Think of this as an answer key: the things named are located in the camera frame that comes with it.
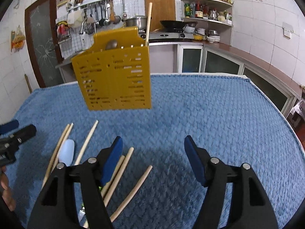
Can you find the wooden chopstick in holder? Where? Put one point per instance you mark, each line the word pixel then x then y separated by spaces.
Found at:
pixel 148 23

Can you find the wooden stick against wall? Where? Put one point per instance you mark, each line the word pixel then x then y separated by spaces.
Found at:
pixel 28 83

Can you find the gas stove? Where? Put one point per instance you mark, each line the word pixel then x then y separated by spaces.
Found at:
pixel 164 35

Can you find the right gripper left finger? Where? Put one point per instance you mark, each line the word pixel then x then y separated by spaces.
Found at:
pixel 68 187

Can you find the dark framed glass door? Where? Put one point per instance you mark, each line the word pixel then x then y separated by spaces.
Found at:
pixel 42 43

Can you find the yellow perforated utensil holder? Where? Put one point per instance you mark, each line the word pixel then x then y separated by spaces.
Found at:
pixel 118 78

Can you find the wooden chopstick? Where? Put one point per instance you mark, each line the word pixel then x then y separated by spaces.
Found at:
pixel 131 195
pixel 51 161
pixel 148 23
pixel 118 177
pixel 87 140
pixel 62 141
pixel 104 190

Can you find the orange hanging bag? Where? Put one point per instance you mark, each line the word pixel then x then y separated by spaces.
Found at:
pixel 17 39

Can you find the stainless steel cooking pot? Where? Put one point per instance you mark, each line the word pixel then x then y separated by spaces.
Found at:
pixel 140 21

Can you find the white wall socket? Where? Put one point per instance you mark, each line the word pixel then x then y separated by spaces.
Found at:
pixel 287 30

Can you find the green frog handle utensil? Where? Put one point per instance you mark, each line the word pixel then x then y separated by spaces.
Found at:
pixel 81 213

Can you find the metal spoon in holder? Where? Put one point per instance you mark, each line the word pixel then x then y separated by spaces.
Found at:
pixel 112 44

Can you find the blue textured towel mat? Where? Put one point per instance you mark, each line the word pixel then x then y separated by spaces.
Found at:
pixel 228 116

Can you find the person's left hand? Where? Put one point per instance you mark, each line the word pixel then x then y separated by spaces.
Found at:
pixel 7 192

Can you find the hanging utensil rack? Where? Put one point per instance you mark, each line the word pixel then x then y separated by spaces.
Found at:
pixel 99 10

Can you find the corner wall shelf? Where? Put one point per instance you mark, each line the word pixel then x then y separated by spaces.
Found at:
pixel 211 15

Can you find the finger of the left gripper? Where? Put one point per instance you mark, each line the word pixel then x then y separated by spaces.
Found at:
pixel 9 126
pixel 14 140

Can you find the black wok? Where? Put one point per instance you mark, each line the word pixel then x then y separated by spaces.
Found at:
pixel 176 25

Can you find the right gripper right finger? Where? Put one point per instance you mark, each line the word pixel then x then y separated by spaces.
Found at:
pixel 250 206

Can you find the light blue plastic spoon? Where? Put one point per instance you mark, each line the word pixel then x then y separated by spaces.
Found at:
pixel 66 152

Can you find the metal faucet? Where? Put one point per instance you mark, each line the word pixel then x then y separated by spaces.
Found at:
pixel 82 31

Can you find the wooden cutting board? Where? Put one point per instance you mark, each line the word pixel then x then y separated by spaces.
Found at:
pixel 161 10

